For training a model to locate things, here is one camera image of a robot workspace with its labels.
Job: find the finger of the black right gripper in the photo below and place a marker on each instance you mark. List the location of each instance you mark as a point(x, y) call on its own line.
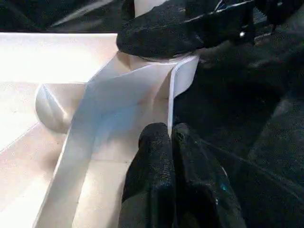
point(180, 28)

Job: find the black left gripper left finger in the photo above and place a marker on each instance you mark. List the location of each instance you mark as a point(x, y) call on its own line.
point(149, 190)

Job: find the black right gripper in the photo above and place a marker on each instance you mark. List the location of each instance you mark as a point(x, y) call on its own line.
point(275, 16)

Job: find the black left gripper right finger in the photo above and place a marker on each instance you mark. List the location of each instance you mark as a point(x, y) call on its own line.
point(199, 194)

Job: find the white plastic table leg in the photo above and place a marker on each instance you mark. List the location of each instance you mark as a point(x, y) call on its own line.
point(145, 5)

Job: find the black work mat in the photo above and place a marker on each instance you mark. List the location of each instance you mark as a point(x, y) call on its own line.
point(251, 118)

